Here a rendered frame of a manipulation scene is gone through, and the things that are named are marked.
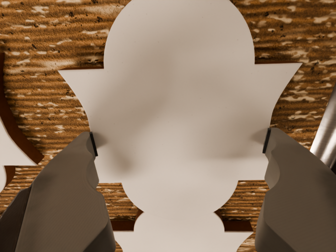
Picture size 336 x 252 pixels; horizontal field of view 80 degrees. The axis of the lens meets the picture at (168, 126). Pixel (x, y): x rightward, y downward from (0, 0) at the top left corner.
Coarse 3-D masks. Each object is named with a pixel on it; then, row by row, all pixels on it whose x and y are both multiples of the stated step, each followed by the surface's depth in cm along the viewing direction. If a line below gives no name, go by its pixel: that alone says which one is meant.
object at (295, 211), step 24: (264, 144) 11; (288, 144) 10; (288, 168) 8; (312, 168) 8; (288, 192) 7; (312, 192) 7; (264, 216) 6; (288, 216) 6; (312, 216) 6; (264, 240) 6; (288, 240) 6; (312, 240) 6
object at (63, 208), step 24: (72, 144) 10; (48, 168) 9; (72, 168) 9; (48, 192) 8; (72, 192) 7; (96, 192) 7; (24, 216) 7; (48, 216) 7; (72, 216) 7; (96, 216) 7; (24, 240) 6; (48, 240) 6; (72, 240) 6; (96, 240) 6
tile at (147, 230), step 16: (112, 224) 18; (128, 224) 18; (144, 224) 17; (160, 224) 17; (176, 224) 17; (192, 224) 17; (208, 224) 17; (224, 224) 18; (240, 224) 18; (128, 240) 18; (144, 240) 18; (160, 240) 18; (176, 240) 18; (192, 240) 18; (208, 240) 18; (224, 240) 18; (240, 240) 18
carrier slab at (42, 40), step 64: (0, 0) 10; (64, 0) 10; (128, 0) 10; (256, 0) 10; (320, 0) 10; (64, 64) 12; (320, 64) 11; (64, 128) 14; (0, 192) 17; (256, 192) 16
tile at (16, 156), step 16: (0, 64) 12; (0, 80) 12; (0, 96) 12; (0, 112) 13; (0, 128) 13; (16, 128) 14; (0, 144) 13; (16, 144) 13; (32, 144) 15; (0, 160) 14; (16, 160) 14; (32, 160) 14; (0, 176) 15
